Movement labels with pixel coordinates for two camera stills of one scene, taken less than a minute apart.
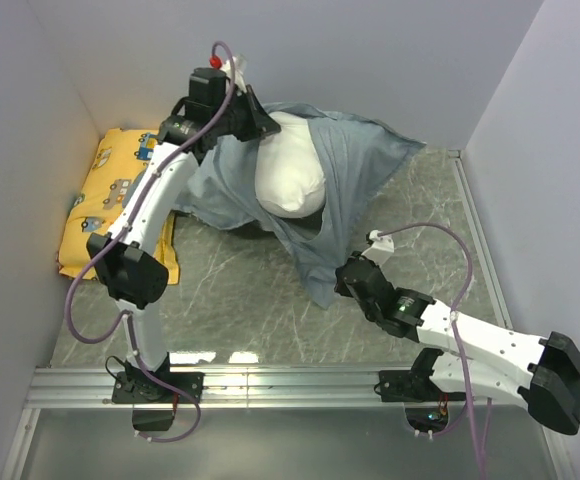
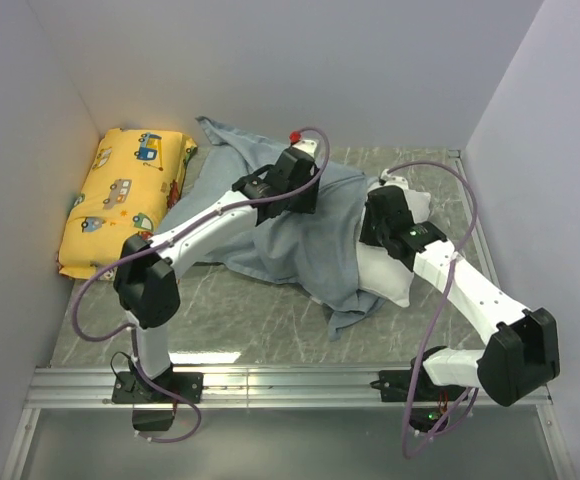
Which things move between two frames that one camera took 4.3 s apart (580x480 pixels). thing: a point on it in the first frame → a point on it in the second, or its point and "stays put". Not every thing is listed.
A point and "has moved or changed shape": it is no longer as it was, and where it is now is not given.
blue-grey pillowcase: (359, 157) has moved or changed shape
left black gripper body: (237, 117) → (304, 201)
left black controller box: (152, 419) stays put
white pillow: (288, 173) has moved or changed shape
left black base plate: (135, 387) stays put
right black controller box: (426, 419) stays put
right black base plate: (408, 386) stays put
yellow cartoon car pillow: (112, 172) stays put
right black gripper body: (343, 289) → (373, 232)
